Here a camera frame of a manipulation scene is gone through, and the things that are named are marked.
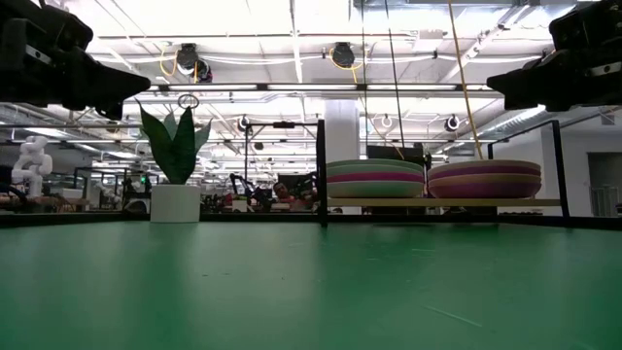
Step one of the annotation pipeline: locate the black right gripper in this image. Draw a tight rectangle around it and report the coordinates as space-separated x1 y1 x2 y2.
487 0 622 112

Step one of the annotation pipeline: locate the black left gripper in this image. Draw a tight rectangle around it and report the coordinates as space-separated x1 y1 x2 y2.
0 0 152 121

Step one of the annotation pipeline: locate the beige plate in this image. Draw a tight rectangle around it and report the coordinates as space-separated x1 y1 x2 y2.
428 158 541 171

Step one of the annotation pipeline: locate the mint green plate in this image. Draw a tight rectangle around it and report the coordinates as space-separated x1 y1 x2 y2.
327 158 424 170

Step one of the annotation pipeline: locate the hot pink plate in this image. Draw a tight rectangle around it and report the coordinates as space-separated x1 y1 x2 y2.
326 170 426 185

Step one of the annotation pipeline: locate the long ceiling light strip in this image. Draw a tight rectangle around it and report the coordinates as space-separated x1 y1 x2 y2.
145 83 492 93

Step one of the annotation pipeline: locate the artificial plant in white pot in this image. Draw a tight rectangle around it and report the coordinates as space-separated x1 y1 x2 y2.
135 99 214 224

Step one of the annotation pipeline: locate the black monitor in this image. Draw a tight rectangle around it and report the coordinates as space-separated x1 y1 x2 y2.
366 144 429 162

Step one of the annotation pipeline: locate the white pillar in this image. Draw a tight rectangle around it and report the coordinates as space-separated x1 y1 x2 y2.
324 99 362 164

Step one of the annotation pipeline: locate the person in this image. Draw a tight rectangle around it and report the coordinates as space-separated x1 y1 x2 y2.
271 181 298 203

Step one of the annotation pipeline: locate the green table mat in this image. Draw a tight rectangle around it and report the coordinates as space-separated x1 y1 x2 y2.
0 221 622 350

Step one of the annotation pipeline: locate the yellow cable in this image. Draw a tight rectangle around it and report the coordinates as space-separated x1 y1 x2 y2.
446 0 485 160

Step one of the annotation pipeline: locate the black ceiling cable reel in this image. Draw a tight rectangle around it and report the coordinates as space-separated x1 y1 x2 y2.
332 42 356 69
174 42 214 83

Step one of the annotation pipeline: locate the black gantry frame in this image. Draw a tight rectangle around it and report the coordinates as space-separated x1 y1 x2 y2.
244 120 320 195

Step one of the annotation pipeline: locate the black shelf frame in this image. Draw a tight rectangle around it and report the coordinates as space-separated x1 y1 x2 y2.
315 119 570 228

